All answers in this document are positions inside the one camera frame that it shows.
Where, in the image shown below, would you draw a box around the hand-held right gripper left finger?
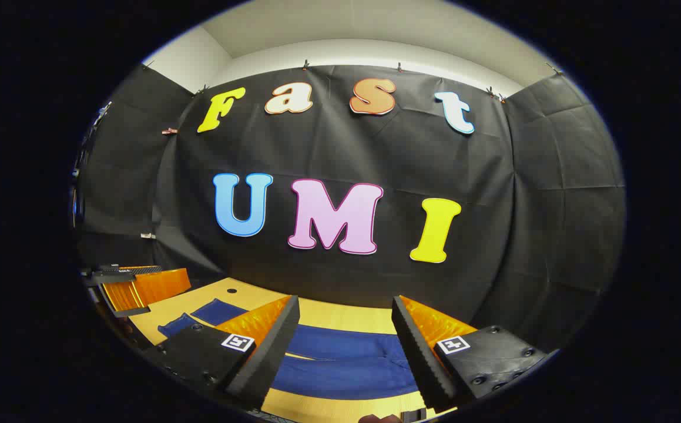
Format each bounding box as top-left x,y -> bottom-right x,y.
142,295 -> 301,411

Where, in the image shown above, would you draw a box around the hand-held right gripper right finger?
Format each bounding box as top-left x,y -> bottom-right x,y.
391,295 -> 548,414

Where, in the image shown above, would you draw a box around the blue jeans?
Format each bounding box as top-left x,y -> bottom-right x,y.
157,298 -> 421,401

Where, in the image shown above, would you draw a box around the black backdrop cloth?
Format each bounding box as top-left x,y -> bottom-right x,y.
73,62 -> 628,353

